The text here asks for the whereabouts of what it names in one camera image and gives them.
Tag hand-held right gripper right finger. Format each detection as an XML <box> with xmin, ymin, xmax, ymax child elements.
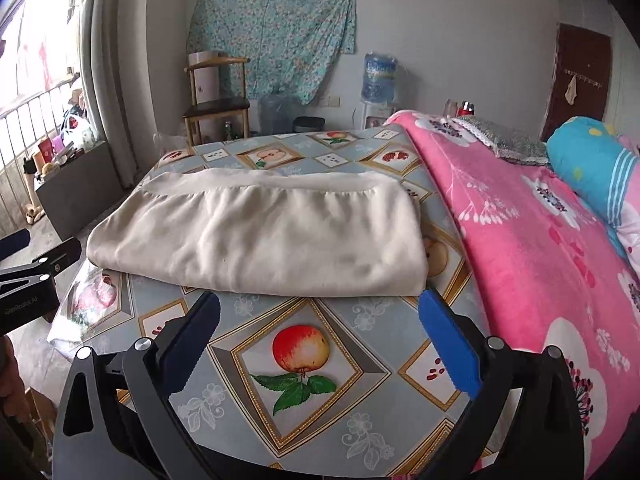
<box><xmin>417</xmin><ymin>287</ymin><xmax>586</xmax><ymax>480</ymax></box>

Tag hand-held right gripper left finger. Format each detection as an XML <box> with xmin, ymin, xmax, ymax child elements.
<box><xmin>51</xmin><ymin>291</ymin><xmax>222</xmax><ymax>480</ymax></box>

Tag white cylinder box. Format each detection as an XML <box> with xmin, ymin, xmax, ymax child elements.
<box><xmin>194</xmin><ymin>51</ymin><xmax>221</xmax><ymax>106</ymax></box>

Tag grey lace-trimmed cushion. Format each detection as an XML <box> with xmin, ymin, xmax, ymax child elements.
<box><xmin>454</xmin><ymin>115</ymin><xmax>551</xmax><ymax>166</ymax></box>

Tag blue water bottle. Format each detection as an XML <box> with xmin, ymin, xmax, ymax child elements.
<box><xmin>361</xmin><ymin>52</ymin><xmax>399</xmax><ymax>106</ymax></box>

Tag grey curtain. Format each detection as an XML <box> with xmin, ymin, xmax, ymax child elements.
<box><xmin>80</xmin><ymin>0</ymin><xmax>161</xmax><ymax>191</ymax></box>

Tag cream zip jacket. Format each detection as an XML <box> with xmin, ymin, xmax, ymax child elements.
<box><xmin>86</xmin><ymin>167</ymin><xmax>430</xmax><ymax>297</ymax></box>

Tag metal window railing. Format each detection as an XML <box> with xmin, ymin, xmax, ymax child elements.
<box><xmin>0</xmin><ymin>72</ymin><xmax>81</xmax><ymax>233</ymax></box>

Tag fruit-print tablecloth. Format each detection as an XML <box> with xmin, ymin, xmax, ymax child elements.
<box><xmin>47</xmin><ymin>127</ymin><xmax>493</xmax><ymax>476</ymax></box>

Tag wooden chair with dark seat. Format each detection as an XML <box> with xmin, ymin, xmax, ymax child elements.
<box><xmin>182</xmin><ymin>57</ymin><xmax>251</xmax><ymax>147</ymax></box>

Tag teal floral wall cloth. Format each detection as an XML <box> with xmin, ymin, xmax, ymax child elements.
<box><xmin>187</xmin><ymin>0</ymin><xmax>358</xmax><ymax>106</ymax></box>

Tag small open cardboard box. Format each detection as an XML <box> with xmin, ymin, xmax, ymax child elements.
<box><xmin>25</xmin><ymin>387</ymin><xmax>56</xmax><ymax>441</ymax></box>

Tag blue patterned pillow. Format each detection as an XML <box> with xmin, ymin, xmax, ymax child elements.
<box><xmin>546</xmin><ymin>116</ymin><xmax>640</xmax><ymax>261</ymax></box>

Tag grey rice cooker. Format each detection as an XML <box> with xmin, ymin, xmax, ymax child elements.
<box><xmin>292</xmin><ymin>116</ymin><xmax>327</xmax><ymax>134</ymax></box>

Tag white printed plastic bag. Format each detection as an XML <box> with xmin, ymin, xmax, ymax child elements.
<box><xmin>61</xmin><ymin>114</ymin><xmax>97</xmax><ymax>151</ymax></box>

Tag dark grey cabinet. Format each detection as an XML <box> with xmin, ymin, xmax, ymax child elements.
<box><xmin>35</xmin><ymin>140</ymin><xmax>126</xmax><ymax>241</ymax></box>

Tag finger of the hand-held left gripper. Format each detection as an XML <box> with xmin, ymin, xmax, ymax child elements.
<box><xmin>0</xmin><ymin>237</ymin><xmax>82</xmax><ymax>286</ymax></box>
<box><xmin>0</xmin><ymin>228</ymin><xmax>31</xmax><ymax>261</ymax></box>

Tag empty clear water jug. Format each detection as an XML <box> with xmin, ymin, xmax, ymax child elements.
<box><xmin>257</xmin><ymin>87</ymin><xmax>296</xmax><ymax>136</ymax></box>

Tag brown door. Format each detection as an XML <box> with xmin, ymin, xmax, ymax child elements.
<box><xmin>540</xmin><ymin>22</ymin><xmax>613</xmax><ymax>143</ymax></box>

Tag pink floral blanket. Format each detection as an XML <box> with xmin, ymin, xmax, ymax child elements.
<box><xmin>382</xmin><ymin>109</ymin><xmax>640</xmax><ymax>480</ymax></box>

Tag person's left forearm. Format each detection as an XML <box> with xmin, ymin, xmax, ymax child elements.
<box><xmin>0</xmin><ymin>332</ymin><xmax>31</xmax><ymax>416</ymax></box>

